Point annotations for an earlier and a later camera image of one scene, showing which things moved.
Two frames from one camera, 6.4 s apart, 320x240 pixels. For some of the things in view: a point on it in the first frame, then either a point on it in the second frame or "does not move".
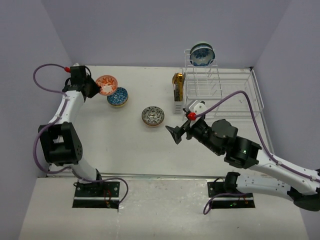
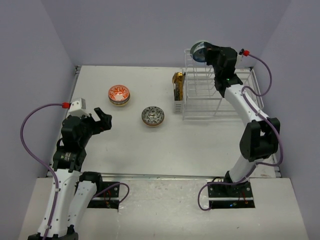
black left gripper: (96, 88) to (104, 124)
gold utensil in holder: (178, 80) does not move
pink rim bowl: (108, 84) to (119, 93)
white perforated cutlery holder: (178, 107) does not move
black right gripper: (177, 131) to (210, 51)
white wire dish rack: (225, 92) does not move
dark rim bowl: (153, 115) does not move
